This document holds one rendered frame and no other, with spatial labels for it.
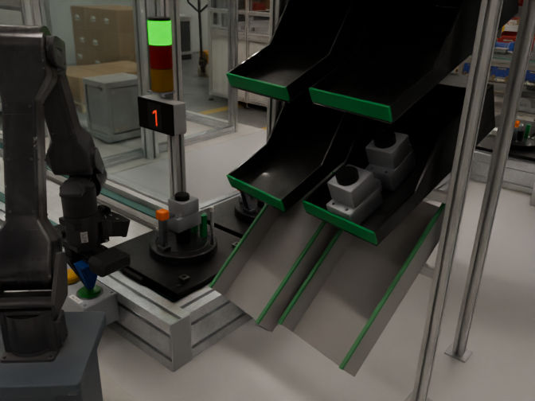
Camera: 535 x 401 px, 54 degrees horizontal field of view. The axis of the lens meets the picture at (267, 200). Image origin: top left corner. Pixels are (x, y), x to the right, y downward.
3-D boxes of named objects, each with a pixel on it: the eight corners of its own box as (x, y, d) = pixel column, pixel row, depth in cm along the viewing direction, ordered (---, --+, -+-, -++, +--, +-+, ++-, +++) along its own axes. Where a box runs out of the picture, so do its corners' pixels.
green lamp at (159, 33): (158, 45, 111) (157, 21, 109) (143, 44, 114) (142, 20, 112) (176, 44, 114) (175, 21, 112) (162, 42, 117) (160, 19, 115)
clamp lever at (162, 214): (162, 248, 104) (161, 213, 101) (156, 245, 105) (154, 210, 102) (177, 242, 106) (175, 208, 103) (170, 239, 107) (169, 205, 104)
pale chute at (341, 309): (354, 377, 73) (341, 369, 70) (291, 331, 82) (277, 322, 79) (456, 213, 77) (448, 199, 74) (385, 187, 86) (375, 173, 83)
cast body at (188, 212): (178, 234, 104) (177, 201, 101) (164, 227, 107) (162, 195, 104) (208, 220, 110) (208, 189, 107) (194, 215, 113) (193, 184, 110)
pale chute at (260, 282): (272, 332, 82) (257, 323, 79) (223, 295, 91) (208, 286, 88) (368, 188, 86) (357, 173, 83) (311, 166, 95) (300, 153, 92)
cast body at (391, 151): (393, 192, 73) (385, 153, 69) (367, 184, 76) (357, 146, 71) (423, 157, 77) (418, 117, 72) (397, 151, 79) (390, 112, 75)
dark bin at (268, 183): (284, 213, 75) (269, 174, 71) (231, 186, 85) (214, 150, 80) (402, 110, 86) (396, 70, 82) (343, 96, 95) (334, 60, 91)
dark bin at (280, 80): (289, 103, 69) (273, 53, 65) (231, 87, 78) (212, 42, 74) (415, 6, 80) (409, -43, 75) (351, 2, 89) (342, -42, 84)
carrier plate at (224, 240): (178, 303, 95) (177, 293, 94) (102, 258, 109) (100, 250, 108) (263, 256, 112) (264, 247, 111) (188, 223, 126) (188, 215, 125)
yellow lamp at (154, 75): (161, 93, 115) (159, 70, 113) (146, 90, 117) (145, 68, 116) (178, 90, 118) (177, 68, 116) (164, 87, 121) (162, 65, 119)
